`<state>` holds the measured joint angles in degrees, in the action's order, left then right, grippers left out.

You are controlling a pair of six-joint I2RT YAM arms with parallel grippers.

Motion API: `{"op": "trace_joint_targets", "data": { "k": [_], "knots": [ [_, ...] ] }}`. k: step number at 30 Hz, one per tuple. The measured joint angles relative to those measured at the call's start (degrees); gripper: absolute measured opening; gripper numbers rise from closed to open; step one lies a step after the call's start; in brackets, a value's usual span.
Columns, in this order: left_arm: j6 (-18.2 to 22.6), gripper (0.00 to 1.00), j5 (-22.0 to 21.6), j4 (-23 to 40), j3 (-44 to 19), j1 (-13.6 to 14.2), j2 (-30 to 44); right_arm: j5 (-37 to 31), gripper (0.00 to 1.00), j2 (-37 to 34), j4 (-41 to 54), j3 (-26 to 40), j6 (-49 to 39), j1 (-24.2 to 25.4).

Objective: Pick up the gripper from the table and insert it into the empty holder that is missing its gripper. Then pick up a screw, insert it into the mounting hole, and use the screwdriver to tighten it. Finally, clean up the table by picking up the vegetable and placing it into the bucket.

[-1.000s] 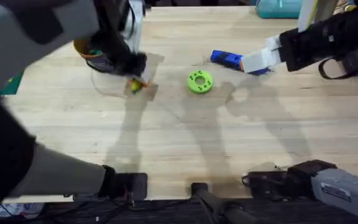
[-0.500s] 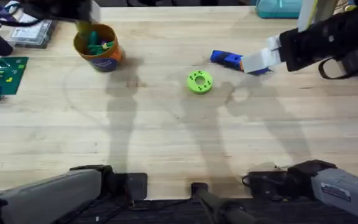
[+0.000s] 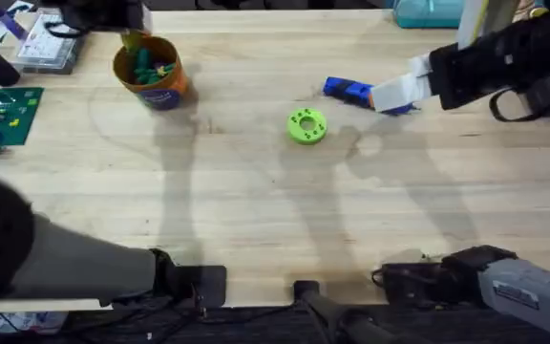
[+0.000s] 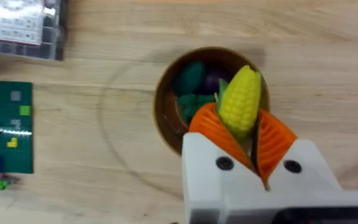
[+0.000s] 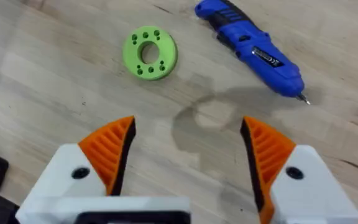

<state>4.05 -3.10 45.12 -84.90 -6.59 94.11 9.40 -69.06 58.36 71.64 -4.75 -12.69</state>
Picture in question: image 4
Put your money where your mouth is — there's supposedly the left gripper white and orange right finger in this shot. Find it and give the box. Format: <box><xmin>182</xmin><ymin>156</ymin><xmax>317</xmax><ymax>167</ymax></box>
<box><xmin>254</xmin><ymin>108</ymin><xmax>343</xmax><ymax>192</ymax></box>

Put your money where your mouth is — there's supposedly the left gripper white and orange left finger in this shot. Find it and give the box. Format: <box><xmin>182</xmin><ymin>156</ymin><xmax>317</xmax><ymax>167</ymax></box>
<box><xmin>181</xmin><ymin>102</ymin><xmax>267</xmax><ymax>224</ymax></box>

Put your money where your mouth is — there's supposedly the brown tub with toy vegetables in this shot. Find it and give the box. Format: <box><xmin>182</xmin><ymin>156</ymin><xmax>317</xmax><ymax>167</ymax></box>
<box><xmin>154</xmin><ymin>47</ymin><xmax>271</xmax><ymax>156</ymax></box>

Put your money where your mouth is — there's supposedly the yellow toy corn cob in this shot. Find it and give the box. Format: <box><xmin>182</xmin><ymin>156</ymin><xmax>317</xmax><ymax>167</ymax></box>
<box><xmin>214</xmin><ymin>65</ymin><xmax>262</xmax><ymax>139</ymax></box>

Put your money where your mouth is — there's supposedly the clear plastic parts box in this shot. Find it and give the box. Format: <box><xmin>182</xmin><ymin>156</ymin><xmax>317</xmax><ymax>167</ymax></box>
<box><xmin>0</xmin><ymin>0</ymin><xmax>68</xmax><ymax>61</ymax></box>

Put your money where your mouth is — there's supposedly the green board with toy blocks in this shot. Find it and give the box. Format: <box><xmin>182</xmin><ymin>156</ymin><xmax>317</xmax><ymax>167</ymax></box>
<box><xmin>0</xmin><ymin>80</ymin><xmax>34</xmax><ymax>191</ymax></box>

